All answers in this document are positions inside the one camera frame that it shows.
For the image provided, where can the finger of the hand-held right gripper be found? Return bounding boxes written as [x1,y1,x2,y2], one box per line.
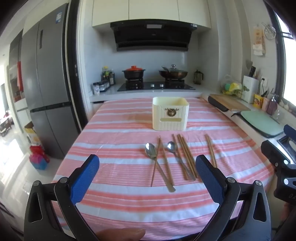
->
[284,124,296,139]
[261,140,291,167]

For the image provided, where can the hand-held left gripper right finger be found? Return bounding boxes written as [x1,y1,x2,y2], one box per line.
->
[195,155,272,241]

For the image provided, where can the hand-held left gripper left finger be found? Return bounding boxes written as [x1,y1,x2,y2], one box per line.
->
[24,154,100,241]

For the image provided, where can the metal spoon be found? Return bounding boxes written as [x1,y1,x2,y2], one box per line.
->
[145,143,176,193]
[167,141,197,181]

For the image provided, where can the cream ribbed utensil holder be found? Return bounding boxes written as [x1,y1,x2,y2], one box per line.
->
[152,97,189,131]

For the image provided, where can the person's right hand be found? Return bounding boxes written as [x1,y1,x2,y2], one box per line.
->
[280,202,296,226]

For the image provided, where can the person's left hand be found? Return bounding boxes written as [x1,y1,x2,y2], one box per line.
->
[95,228,146,241]

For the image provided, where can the red pink blue toy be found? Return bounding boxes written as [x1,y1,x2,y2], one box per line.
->
[29,145,50,171]

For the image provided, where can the white knife block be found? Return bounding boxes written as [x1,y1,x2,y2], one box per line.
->
[242,75,259,104]

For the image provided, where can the pink white striped tablecloth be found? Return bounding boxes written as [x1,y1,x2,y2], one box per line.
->
[51,97,275,234]

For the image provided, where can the wooden cutting board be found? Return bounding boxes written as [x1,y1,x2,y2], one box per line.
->
[209,94,251,112]

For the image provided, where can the cardboard box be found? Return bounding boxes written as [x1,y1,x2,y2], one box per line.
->
[24,121,44,149]

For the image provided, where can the kitchen window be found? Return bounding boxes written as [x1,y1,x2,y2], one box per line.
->
[270,0,296,105]

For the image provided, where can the plastic bag with sponges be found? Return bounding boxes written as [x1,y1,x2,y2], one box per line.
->
[220,75,243,96]

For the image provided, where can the dark glass pitcher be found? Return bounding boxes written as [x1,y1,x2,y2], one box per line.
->
[194,70,204,85]

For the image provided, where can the black gas cooktop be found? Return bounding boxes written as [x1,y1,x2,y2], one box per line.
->
[117,81,196,91]

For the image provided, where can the dark wok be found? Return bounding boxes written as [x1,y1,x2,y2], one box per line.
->
[159,70,189,80]

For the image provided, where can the grey refrigerator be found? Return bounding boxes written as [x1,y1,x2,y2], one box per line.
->
[20,2,80,160]

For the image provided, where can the glass wok lid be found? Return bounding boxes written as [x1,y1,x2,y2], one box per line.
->
[167,65,185,73]

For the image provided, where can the black pot with orange lid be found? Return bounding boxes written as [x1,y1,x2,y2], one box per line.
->
[122,65,144,80]

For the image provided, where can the red hanging cloth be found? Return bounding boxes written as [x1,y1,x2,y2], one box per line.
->
[17,61,24,92]

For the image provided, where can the black range hood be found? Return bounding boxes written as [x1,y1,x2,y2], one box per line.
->
[110,20,198,52]

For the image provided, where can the white upper cabinets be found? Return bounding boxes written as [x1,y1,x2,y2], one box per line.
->
[92,0,212,29]

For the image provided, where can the hanging wall calendar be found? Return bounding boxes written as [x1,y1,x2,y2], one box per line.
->
[252,25,266,56]

